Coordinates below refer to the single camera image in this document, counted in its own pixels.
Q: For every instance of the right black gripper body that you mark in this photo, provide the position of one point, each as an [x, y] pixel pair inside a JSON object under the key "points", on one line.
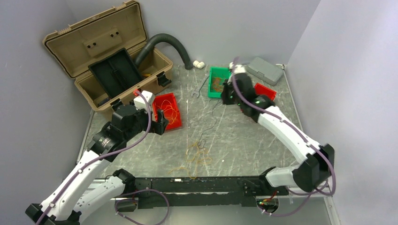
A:
{"points": [[228, 97]]}

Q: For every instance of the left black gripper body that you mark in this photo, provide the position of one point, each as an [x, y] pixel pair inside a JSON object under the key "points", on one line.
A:
{"points": [[156, 126]]}

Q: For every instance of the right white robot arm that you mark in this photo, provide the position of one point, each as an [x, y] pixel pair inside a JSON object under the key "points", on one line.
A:
{"points": [[315, 161]]}

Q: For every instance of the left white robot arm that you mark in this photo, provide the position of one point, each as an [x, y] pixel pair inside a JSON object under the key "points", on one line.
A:
{"points": [[69, 204]]}

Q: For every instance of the green plastic bin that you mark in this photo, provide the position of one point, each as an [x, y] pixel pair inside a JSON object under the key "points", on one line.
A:
{"points": [[217, 76]]}

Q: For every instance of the left red plastic bin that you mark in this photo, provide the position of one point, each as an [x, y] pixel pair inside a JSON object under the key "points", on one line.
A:
{"points": [[168, 104]]}

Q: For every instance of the red plastic bin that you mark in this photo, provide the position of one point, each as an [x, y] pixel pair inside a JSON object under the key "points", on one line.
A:
{"points": [[263, 90], [168, 104]]}

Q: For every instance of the right red plastic bin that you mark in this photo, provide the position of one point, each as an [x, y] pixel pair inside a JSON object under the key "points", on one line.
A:
{"points": [[263, 90]]}

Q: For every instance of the silver open-end wrench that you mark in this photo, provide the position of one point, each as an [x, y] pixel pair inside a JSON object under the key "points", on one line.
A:
{"points": [[196, 92]]}

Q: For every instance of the grey plastic case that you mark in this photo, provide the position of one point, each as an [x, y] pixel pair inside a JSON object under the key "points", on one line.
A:
{"points": [[265, 71]]}

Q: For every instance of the white pipe fitting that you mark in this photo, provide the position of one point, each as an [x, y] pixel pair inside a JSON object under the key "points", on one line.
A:
{"points": [[199, 65]]}

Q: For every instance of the black toolbox tray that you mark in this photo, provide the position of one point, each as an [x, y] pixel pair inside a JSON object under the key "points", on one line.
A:
{"points": [[116, 73]]}

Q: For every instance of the tan plastic toolbox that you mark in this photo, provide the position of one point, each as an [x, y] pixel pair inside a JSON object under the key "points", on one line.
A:
{"points": [[93, 39]]}

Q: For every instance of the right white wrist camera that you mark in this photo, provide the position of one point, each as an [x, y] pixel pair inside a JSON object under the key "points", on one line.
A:
{"points": [[235, 68]]}

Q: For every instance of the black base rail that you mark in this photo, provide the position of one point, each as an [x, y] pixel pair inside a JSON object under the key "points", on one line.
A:
{"points": [[201, 191]]}

